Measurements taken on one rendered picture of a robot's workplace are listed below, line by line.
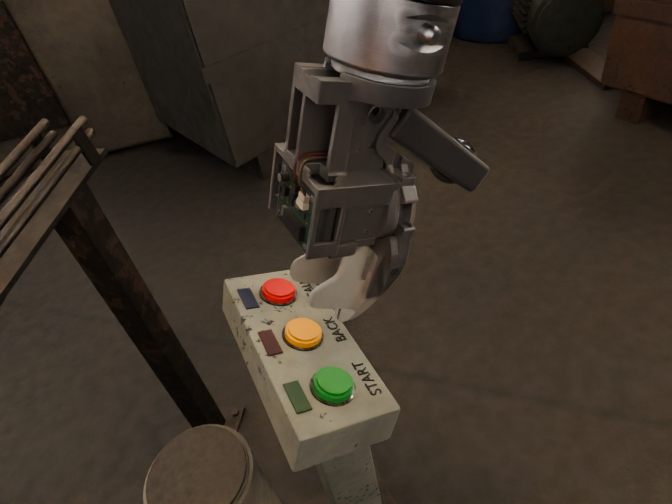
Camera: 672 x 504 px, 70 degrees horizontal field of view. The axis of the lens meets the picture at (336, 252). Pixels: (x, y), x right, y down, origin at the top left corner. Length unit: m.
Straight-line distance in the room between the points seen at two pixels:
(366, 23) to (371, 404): 0.34
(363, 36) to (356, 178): 0.09
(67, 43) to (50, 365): 1.29
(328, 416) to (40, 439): 1.06
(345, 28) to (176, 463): 0.47
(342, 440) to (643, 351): 0.97
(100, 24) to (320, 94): 2.01
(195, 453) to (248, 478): 0.07
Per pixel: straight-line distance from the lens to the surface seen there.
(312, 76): 0.29
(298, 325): 0.53
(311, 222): 0.30
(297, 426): 0.46
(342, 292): 0.37
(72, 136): 0.75
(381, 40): 0.28
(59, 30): 2.31
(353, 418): 0.47
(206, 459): 0.59
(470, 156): 0.38
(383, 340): 1.27
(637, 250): 1.59
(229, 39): 1.71
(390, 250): 0.34
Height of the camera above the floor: 1.01
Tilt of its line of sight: 42 degrees down
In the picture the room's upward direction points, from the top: 11 degrees counter-clockwise
